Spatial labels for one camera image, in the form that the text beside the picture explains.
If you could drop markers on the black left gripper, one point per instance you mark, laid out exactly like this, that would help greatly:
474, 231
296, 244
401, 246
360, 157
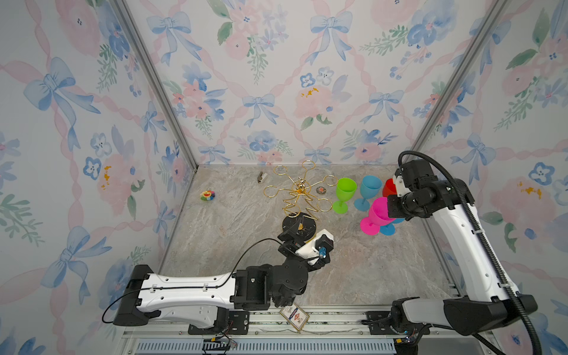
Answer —
286, 236

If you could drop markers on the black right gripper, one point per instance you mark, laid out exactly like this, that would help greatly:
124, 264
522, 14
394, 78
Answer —
392, 209

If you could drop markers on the red wine glass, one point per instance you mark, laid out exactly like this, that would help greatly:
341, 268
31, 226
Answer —
389, 188

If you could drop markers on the cyan wine glass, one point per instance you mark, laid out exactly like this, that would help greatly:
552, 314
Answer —
390, 229

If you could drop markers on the magenta wine glass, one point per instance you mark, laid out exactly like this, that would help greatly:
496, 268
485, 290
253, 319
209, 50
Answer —
377, 217

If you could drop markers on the light blue wine glass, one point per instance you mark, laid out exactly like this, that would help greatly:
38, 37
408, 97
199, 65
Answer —
369, 189

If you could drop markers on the green wine glass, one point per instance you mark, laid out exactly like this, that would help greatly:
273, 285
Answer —
345, 190

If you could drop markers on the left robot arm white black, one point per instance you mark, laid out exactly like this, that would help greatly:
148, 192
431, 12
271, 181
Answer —
205, 302

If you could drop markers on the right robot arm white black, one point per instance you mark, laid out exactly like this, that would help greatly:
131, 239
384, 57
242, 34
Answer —
491, 300

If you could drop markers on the small framed card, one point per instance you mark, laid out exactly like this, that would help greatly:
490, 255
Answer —
295, 316

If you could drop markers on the small beige tape dispenser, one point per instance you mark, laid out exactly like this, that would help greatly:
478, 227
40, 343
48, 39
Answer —
262, 176

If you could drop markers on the rainbow flower plush toy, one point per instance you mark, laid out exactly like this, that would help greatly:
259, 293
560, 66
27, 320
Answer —
208, 195

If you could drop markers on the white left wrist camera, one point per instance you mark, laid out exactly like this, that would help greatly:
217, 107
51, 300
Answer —
320, 245

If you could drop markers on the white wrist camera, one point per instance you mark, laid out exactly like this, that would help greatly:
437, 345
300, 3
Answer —
320, 245
401, 189

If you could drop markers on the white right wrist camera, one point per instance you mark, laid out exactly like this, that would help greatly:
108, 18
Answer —
401, 189

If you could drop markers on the gold wire glass rack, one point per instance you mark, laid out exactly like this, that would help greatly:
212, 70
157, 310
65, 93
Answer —
302, 196

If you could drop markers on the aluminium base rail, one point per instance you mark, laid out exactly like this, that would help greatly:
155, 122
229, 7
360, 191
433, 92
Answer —
329, 330

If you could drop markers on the aluminium corner post right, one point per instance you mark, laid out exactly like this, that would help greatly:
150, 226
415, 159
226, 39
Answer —
473, 50

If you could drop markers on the aluminium corner post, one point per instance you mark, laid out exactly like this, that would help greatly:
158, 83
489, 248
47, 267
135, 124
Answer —
473, 50
133, 34

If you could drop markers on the aluminium corner post left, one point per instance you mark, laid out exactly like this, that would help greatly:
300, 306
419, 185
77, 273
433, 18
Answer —
133, 34

